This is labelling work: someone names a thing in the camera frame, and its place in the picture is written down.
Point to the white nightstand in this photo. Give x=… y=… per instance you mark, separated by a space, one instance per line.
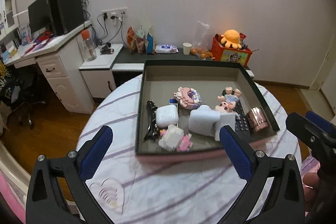
x=97 y=74

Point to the clear plastic bag of oranges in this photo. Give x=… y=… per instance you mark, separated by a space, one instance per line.
x=202 y=40

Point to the orange snack bag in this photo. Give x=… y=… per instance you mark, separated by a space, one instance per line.
x=132 y=40

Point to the orange plush octopus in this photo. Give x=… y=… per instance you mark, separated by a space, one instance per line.
x=231 y=37

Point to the black top low cabinet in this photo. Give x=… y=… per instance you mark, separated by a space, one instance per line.
x=136 y=58

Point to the water bottle with orange lid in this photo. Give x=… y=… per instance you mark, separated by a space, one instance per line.
x=88 y=45

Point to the blue and white box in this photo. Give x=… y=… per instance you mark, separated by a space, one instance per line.
x=25 y=35

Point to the white wall socket strip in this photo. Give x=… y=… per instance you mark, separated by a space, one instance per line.
x=123 y=11

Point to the black office chair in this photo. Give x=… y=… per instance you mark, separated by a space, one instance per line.
x=23 y=98

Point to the black remote control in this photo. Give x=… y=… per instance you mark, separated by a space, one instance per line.
x=242 y=121

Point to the wet wipes pack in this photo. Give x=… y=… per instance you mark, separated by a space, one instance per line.
x=166 y=48

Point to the black computer tower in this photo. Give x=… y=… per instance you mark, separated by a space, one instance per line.
x=67 y=11

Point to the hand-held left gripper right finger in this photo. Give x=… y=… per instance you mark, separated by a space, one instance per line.
x=235 y=153

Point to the white bed frame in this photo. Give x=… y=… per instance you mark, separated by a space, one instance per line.
x=15 y=161

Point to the small doll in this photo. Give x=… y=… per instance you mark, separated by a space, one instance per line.
x=227 y=103

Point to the white plug adapter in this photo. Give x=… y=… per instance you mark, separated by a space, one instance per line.
x=114 y=18

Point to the small black device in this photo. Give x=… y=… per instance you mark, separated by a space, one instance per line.
x=107 y=50

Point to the person's right hand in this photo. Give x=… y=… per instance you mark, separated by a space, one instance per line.
x=310 y=181

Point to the blue snack bag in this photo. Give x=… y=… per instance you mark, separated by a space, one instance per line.
x=150 y=41

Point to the white desk with drawers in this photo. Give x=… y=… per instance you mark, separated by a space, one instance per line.
x=65 y=82

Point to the white door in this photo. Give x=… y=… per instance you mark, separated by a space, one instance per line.
x=323 y=66

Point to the white and pink brick figure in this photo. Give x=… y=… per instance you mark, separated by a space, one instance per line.
x=173 y=138

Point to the long blue foil box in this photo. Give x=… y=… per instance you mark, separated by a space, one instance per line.
x=173 y=101

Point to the white charger adapter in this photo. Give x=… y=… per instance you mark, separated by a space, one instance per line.
x=225 y=121

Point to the pink fuzzy blanket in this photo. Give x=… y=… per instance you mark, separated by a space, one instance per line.
x=10 y=197

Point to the white paper cup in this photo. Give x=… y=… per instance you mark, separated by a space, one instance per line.
x=187 y=48

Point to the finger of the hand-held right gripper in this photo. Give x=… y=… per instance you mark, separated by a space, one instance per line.
x=307 y=132
x=321 y=121

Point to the black monitor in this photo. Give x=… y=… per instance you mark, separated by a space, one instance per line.
x=39 y=14

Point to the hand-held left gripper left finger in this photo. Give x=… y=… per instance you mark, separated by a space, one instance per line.
x=95 y=153

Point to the white earbuds case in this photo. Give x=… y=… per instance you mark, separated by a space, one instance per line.
x=167 y=116

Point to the black hair clip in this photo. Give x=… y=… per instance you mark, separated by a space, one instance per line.
x=151 y=121

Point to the white lamp bar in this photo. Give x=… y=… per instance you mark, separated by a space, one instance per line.
x=21 y=13

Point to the white glass door cabinet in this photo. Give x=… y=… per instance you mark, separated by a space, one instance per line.
x=8 y=14

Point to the pink box with black rim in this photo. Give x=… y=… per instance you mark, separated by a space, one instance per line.
x=194 y=77

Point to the red storage box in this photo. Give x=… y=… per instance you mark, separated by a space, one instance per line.
x=233 y=57

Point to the pale snack bag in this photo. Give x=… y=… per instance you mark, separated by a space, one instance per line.
x=141 y=41

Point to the red and purple papers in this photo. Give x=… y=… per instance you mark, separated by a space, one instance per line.
x=42 y=40

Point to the rose gold tin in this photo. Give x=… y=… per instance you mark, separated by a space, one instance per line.
x=258 y=119

